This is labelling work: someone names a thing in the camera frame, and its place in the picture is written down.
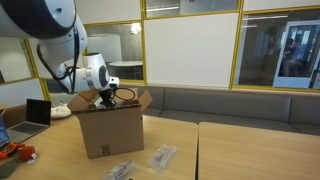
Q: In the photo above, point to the blue box edge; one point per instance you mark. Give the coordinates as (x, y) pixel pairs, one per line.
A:
(4, 137)

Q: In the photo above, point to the white plate with items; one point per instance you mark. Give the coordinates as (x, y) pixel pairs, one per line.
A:
(60, 111)

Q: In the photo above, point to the dark green pouch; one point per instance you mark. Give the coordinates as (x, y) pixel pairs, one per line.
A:
(9, 167)

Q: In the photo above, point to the white door frame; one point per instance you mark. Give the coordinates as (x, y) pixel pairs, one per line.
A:
(299, 56)

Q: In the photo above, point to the grey bench sofa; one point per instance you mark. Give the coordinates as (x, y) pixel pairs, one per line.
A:
(297, 113)

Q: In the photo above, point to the small clear plastic bag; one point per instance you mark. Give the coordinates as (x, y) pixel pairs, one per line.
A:
(121, 171)
(162, 156)

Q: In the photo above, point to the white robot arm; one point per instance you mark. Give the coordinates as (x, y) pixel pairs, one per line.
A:
(61, 37)

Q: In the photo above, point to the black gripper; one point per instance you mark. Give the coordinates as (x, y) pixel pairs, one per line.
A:
(107, 97)

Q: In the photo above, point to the red fuzzy ball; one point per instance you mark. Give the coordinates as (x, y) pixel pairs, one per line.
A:
(27, 153)

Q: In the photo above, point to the grey open laptop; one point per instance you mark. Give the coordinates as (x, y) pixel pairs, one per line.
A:
(38, 119)

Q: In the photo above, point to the white round table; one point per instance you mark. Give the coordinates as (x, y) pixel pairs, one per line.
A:
(132, 70)

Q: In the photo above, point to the orange tool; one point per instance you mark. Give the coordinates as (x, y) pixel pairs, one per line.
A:
(9, 149)

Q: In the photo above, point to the brown cardboard box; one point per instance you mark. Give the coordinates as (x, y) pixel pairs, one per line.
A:
(111, 131)

